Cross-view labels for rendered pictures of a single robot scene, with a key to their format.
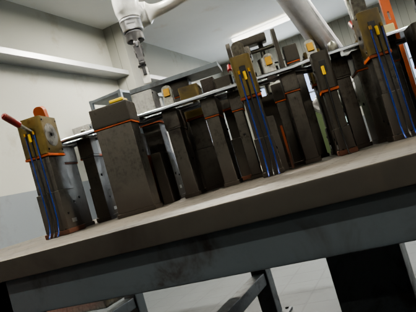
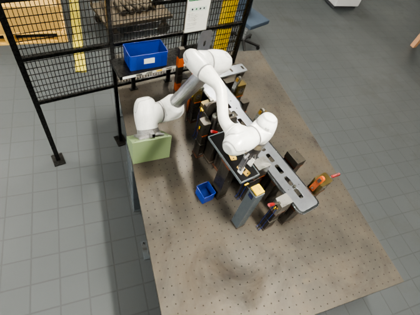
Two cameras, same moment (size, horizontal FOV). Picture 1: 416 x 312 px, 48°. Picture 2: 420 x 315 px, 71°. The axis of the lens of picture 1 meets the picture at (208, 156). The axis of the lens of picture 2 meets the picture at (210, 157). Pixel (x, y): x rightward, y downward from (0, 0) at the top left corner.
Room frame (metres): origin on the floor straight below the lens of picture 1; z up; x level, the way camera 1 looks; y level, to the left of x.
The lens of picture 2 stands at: (2.86, 0.59, 2.54)
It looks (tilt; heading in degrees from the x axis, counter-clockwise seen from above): 52 degrees down; 216
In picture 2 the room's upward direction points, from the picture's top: 17 degrees clockwise
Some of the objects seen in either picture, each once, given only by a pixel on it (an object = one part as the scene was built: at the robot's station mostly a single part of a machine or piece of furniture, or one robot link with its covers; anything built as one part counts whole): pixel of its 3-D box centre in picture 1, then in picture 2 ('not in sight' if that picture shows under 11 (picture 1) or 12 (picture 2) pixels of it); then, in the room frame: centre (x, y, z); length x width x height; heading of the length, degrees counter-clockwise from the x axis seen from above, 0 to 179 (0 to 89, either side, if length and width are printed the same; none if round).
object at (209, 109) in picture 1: (221, 142); not in sight; (1.51, -0.06, 0.84); 0.12 x 0.05 x 0.29; 171
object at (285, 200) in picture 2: (99, 173); (272, 214); (1.77, 0.42, 0.88); 0.12 x 0.07 x 0.36; 171
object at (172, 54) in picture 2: not in sight; (167, 59); (1.55, -1.06, 1.01); 0.90 x 0.22 x 0.03; 171
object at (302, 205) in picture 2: (226, 91); (250, 132); (1.49, -0.11, 1.00); 1.38 x 0.22 x 0.02; 81
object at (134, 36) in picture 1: (136, 43); (253, 150); (1.89, 0.15, 1.36); 0.08 x 0.07 x 0.09; 4
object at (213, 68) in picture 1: (176, 80); (232, 155); (1.87, 0.04, 1.16); 0.37 x 0.14 x 0.02; 81
